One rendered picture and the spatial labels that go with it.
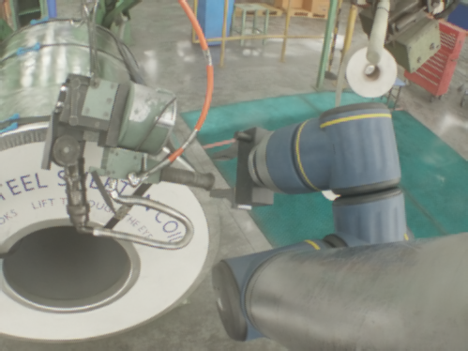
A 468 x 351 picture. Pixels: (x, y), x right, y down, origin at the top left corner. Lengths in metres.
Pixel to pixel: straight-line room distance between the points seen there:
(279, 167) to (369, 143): 0.15
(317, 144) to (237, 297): 0.22
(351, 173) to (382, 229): 0.08
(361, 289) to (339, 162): 0.28
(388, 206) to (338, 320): 0.27
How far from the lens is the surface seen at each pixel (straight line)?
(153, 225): 1.11
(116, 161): 0.69
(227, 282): 0.37
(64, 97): 0.70
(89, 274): 1.52
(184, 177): 0.77
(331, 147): 0.44
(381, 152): 0.43
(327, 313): 0.20
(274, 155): 0.52
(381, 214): 0.43
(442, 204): 3.25
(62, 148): 0.69
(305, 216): 2.49
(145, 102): 0.68
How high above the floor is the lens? 1.75
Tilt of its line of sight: 40 degrees down
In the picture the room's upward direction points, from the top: 6 degrees clockwise
